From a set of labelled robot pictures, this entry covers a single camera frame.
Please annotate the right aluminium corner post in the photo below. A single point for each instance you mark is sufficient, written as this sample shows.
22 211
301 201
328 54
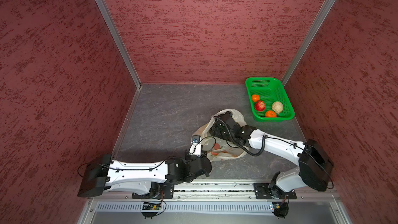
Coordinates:
312 31

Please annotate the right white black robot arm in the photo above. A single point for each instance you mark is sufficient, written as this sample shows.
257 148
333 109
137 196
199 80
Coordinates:
312 165

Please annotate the small orange tangerine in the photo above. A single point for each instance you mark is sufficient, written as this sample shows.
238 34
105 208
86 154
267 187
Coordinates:
255 98

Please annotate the beige bumpy round fruit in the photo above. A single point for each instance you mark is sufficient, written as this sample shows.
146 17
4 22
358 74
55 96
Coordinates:
277 107

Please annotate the left aluminium corner post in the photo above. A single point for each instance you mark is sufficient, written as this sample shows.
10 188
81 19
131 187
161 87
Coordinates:
105 12

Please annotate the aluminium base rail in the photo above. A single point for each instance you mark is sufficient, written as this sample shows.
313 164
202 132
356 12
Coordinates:
240 190

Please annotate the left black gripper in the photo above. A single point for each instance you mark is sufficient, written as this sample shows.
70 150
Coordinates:
187 154

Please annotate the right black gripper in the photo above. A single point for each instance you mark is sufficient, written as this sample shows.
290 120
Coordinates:
216 129

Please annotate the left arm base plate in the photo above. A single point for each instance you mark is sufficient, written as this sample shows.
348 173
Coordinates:
161 190

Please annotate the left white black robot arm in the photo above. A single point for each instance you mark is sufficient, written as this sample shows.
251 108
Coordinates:
104 174

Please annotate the large orange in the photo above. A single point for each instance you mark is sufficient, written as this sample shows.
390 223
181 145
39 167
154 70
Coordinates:
270 114

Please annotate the printed translucent plastic bag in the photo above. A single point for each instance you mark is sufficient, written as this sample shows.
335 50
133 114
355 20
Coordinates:
220 150

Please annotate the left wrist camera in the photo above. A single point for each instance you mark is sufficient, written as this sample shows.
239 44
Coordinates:
196 146

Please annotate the aluminium corner post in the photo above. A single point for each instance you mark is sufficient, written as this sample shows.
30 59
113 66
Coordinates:
105 12
312 31

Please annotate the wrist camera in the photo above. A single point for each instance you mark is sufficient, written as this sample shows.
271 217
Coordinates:
196 146
226 119

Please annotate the red apple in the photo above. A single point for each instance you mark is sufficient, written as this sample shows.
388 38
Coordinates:
260 106

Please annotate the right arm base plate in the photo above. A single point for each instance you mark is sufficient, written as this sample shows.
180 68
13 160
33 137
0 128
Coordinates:
264 192

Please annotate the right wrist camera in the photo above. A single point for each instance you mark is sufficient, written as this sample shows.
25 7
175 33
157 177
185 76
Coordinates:
226 119

